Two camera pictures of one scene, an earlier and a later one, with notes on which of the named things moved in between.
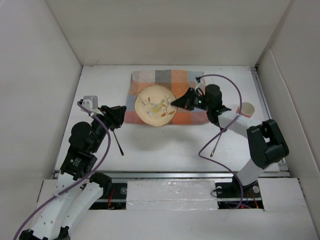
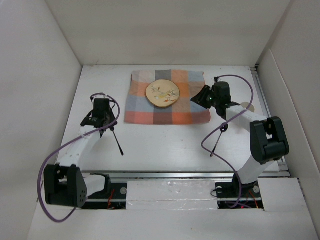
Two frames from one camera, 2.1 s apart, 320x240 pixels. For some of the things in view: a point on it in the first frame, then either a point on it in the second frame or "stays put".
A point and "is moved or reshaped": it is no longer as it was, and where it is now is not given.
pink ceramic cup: x=248 y=109 stays put
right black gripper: x=185 y=101 -> x=199 y=98
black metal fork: x=122 y=153 stays put
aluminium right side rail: x=280 y=170 stays put
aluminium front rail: x=178 y=175 stays put
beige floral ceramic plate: x=153 y=105 is moved or reshaped
